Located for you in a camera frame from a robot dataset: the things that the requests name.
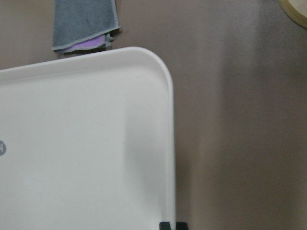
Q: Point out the folded grey purple cloth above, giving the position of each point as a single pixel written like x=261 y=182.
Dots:
x=83 y=25

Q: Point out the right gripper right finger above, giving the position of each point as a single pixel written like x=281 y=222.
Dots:
x=182 y=226

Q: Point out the white rabbit print tray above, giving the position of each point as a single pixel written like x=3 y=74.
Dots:
x=87 y=143

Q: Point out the wooden stand with round base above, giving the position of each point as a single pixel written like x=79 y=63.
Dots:
x=296 y=10

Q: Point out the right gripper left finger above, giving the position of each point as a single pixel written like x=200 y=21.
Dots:
x=164 y=226

